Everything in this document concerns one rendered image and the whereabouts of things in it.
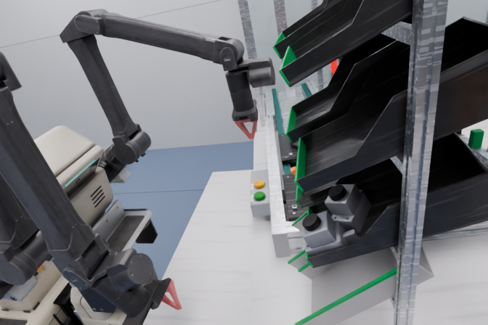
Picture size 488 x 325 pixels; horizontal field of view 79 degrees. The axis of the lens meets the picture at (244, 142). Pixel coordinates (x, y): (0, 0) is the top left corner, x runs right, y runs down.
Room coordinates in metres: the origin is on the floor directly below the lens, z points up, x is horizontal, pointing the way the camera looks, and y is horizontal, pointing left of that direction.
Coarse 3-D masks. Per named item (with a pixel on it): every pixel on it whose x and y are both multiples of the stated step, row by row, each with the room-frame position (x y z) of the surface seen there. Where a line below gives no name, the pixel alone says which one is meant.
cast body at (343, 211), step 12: (336, 192) 0.39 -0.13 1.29; (348, 192) 0.39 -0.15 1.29; (360, 192) 0.42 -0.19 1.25; (336, 204) 0.38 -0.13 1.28; (348, 204) 0.37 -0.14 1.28; (360, 204) 0.38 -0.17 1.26; (336, 216) 0.38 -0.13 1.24; (348, 216) 0.37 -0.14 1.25; (360, 216) 0.37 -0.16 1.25; (348, 228) 0.36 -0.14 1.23; (360, 228) 0.36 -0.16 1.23
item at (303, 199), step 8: (352, 176) 0.45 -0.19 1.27; (328, 184) 0.51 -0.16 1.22; (336, 184) 0.46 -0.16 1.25; (296, 192) 0.51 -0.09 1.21; (312, 192) 0.51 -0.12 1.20; (320, 192) 0.47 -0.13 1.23; (296, 200) 0.49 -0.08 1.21; (304, 200) 0.48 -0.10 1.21; (312, 200) 0.48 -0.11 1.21; (320, 200) 0.47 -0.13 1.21
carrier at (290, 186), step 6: (288, 174) 0.93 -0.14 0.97; (288, 180) 0.89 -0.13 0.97; (294, 180) 0.88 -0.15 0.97; (288, 186) 0.85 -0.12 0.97; (294, 186) 0.85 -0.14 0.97; (288, 192) 0.82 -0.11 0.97; (294, 192) 0.82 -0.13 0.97; (288, 198) 0.79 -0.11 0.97; (294, 198) 0.79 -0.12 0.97; (288, 204) 0.76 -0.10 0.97; (294, 204) 0.76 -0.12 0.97; (288, 210) 0.73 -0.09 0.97; (294, 210) 0.73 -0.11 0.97; (300, 210) 0.72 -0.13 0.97; (306, 210) 0.71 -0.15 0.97; (288, 216) 0.71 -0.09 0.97; (294, 216) 0.70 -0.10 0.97
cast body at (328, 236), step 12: (312, 216) 0.37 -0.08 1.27; (324, 216) 0.37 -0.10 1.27; (312, 228) 0.35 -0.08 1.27; (324, 228) 0.34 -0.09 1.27; (336, 228) 0.36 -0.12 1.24; (312, 240) 0.34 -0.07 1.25; (324, 240) 0.34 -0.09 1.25; (336, 240) 0.33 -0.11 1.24; (348, 240) 0.34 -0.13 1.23; (312, 252) 0.34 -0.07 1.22
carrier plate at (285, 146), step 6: (282, 138) 1.22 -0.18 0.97; (282, 144) 1.16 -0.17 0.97; (288, 144) 1.15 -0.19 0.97; (282, 150) 1.11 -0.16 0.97; (288, 150) 1.10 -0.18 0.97; (294, 150) 1.09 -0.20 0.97; (282, 156) 1.07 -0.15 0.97; (288, 156) 1.06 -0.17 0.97; (294, 156) 1.05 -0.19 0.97; (282, 162) 1.03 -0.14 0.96; (288, 162) 1.03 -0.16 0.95
